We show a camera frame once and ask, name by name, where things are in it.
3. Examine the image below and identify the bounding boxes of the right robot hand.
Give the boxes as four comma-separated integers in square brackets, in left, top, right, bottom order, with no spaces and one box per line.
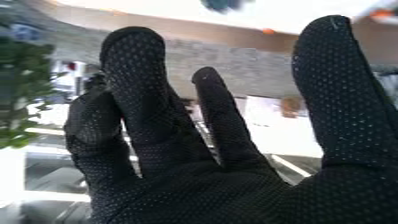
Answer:
[61,14,398,224]

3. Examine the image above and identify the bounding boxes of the green plant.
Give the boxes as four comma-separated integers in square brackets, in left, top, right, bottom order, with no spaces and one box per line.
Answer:
[0,38,63,150]

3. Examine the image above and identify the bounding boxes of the white sheet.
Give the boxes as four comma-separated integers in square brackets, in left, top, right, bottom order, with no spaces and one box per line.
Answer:
[54,0,398,36]

